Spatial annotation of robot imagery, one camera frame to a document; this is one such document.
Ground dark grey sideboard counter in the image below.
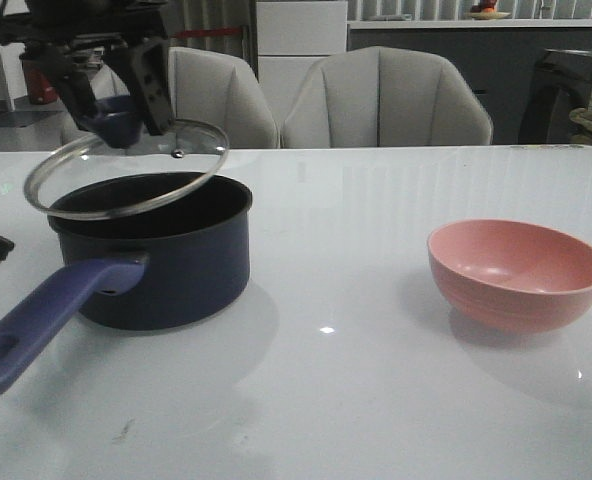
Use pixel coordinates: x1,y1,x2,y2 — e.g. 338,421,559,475
349,19,592,144

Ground red barrier tape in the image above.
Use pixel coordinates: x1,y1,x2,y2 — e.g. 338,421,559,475
173,27,244,39

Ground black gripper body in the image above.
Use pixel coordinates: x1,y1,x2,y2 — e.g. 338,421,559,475
0,1,169,55

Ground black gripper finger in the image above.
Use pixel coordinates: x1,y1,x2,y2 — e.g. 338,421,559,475
34,44,98,131
109,37,174,136

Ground grey chair right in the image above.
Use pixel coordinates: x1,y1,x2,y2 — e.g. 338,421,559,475
281,46,493,149

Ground glass lid with blue knob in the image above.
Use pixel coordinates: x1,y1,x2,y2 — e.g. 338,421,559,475
23,95,230,221

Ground fruit plate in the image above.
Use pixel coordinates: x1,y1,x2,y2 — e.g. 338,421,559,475
466,0,511,20

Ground red bin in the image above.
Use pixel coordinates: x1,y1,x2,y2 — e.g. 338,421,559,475
20,53,59,105

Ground pink bowl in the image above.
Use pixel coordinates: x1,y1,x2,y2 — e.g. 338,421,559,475
427,219,592,334

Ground grey chair left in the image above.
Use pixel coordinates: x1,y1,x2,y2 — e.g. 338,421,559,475
60,46,280,151

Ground dark blue saucepan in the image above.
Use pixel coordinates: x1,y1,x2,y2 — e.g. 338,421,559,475
0,175,252,395

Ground white drawer cabinet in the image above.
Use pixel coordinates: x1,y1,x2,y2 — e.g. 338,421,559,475
256,1,347,124

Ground grey chair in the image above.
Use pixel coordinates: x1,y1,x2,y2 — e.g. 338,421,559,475
281,46,493,149
60,46,280,151

